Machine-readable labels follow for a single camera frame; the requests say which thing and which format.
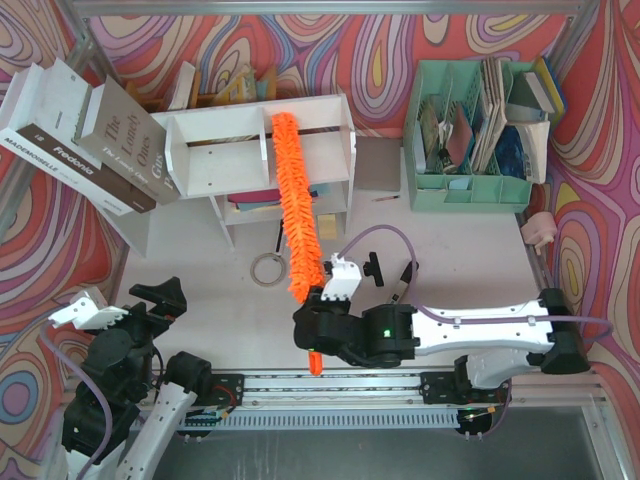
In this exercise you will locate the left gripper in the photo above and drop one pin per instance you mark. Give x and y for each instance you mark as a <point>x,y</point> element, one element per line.
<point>142,311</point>

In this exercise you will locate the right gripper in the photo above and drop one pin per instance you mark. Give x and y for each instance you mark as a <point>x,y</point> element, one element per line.
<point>304,325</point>

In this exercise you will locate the orange microfiber duster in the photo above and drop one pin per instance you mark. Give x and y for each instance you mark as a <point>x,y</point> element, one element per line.
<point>306,269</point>

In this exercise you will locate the masking tape roll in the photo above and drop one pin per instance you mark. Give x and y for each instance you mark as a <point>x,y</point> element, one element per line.
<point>268,269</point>

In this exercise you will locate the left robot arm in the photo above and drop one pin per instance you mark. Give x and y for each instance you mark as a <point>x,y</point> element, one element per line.
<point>121,420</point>

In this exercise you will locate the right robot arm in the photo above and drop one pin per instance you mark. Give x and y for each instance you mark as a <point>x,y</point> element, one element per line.
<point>496,343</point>

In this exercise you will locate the white small bookshelf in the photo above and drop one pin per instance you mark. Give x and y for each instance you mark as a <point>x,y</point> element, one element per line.
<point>219,151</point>

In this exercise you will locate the black binder clip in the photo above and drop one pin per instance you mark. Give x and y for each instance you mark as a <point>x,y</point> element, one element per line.
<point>372,268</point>

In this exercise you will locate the yellow sticky note pad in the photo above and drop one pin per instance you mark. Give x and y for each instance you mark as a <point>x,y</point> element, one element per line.
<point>327,227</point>

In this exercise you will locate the stack of coloured paper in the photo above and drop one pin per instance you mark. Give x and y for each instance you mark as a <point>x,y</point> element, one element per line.
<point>254,200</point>

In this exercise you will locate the small pencil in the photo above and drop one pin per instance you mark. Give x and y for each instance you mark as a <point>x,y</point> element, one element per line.
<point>386,198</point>

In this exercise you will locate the grey Lonely Ones book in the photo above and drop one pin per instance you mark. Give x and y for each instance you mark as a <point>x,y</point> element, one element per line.
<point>120,133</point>

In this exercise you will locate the pink pig figurine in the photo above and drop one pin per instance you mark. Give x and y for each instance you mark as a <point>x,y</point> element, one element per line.
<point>539,230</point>

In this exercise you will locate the brown white Fredonia book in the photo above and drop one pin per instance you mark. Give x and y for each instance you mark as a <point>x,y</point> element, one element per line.
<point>40,115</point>

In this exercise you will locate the mint green desk organizer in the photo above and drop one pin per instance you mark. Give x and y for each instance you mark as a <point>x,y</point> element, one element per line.
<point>458,193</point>

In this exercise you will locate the books in green organizer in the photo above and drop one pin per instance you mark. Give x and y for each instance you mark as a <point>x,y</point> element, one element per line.
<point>477,116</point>

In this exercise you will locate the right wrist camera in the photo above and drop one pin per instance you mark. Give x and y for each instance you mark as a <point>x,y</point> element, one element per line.
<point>345,278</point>

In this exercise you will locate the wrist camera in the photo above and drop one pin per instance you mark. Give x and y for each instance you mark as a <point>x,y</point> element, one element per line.
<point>88,310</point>
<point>345,278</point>

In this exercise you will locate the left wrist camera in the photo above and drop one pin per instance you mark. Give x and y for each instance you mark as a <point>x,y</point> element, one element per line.
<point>88,310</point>

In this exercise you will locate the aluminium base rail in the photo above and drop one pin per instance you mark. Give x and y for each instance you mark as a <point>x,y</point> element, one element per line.
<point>336,388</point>

